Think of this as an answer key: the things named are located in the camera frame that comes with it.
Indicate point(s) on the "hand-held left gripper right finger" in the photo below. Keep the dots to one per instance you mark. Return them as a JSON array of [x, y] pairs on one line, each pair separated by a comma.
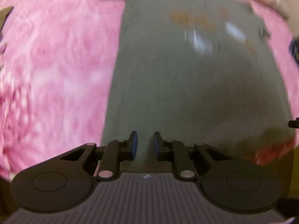
[[156, 144]]

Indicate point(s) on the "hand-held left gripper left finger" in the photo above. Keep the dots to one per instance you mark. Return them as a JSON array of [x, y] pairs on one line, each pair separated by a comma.
[[134, 144]]

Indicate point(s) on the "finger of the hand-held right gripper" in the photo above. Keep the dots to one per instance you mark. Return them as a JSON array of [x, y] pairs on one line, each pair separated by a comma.
[[294, 123]]

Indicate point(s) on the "grey t-shirt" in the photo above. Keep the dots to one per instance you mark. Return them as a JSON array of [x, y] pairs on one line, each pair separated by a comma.
[[186, 86]]

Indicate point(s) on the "pink floral blanket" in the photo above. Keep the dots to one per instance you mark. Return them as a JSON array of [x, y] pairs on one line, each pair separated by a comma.
[[58, 74]]

